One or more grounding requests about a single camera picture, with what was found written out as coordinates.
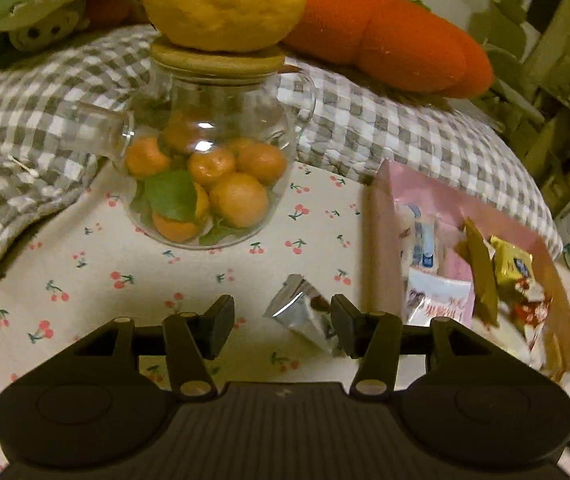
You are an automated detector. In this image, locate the white orange lotus packet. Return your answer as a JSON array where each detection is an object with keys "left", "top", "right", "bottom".
[{"left": 405, "top": 268, "right": 468, "bottom": 326}]

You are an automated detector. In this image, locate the red tomato plush cushion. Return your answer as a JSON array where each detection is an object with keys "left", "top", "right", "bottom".
[{"left": 283, "top": 0, "right": 494, "bottom": 99}]

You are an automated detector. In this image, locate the red white candy packet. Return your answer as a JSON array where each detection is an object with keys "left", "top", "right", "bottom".
[{"left": 510, "top": 278, "right": 552, "bottom": 353}]

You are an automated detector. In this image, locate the pink wafer packet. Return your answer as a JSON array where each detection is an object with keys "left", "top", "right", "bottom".
[{"left": 440, "top": 248, "right": 475, "bottom": 327}]

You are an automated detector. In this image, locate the glass teapot jar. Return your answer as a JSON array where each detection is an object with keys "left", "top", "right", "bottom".
[{"left": 57, "top": 37, "right": 317, "bottom": 249}]

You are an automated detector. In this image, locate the grey checked blanket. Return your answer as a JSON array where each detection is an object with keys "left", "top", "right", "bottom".
[{"left": 0, "top": 25, "right": 157, "bottom": 260}]

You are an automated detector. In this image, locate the cherry print tablecloth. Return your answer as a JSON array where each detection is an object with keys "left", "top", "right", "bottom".
[{"left": 0, "top": 159, "right": 570, "bottom": 480}]

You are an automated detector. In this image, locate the gold foil snack packet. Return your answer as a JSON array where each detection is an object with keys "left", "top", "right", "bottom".
[{"left": 464, "top": 218, "right": 499, "bottom": 327}]

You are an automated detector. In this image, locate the large orange citrus fruit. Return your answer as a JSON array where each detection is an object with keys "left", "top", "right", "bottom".
[{"left": 142, "top": 0, "right": 307, "bottom": 53}]

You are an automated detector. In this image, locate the small blue silver candy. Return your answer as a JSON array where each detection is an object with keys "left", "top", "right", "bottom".
[{"left": 263, "top": 274, "right": 341, "bottom": 356}]

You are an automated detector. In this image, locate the clear blue biscuit packet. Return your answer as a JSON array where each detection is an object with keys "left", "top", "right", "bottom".
[{"left": 396, "top": 203, "right": 440, "bottom": 280}]

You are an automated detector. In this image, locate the yellow cracker snack bag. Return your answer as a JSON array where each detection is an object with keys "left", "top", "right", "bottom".
[{"left": 490, "top": 235, "right": 535, "bottom": 302}]

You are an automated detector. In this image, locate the monkey plush toy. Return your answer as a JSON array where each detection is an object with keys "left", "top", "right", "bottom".
[{"left": 8, "top": 0, "right": 88, "bottom": 53}]

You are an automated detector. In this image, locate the silver pink tray box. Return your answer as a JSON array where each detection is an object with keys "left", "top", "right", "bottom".
[{"left": 362, "top": 159, "right": 570, "bottom": 382}]

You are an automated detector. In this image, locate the grey checked pillow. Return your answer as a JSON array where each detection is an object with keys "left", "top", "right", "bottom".
[{"left": 286, "top": 55, "right": 563, "bottom": 257}]

